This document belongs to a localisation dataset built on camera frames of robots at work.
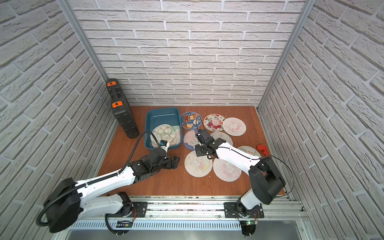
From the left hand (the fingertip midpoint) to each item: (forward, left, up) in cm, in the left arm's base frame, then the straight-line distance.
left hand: (176, 156), depth 83 cm
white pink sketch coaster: (+27, -40, -7) cm, 49 cm away
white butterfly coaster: (+20, -31, -9) cm, 38 cm away
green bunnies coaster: (+22, +12, -8) cm, 26 cm away
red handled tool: (+9, -56, -6) cm, 57 cm away
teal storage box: (+30, +11, -7) cm, 33 cm away
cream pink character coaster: (-2, -13, -9) cm, 16 cm away
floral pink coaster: (+32, -25, -8) cm, 42 cm away
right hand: (+5, -15, -2) cm, 16 cm away
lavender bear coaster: (+16, -8, -9) cm, 20 cm away
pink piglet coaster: (-5, -29, -9) cm, 31 cm away
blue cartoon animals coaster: (+34, -8, -8) cm, 36 cm away
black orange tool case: (+20, +30, +17) cm, 40 cm away
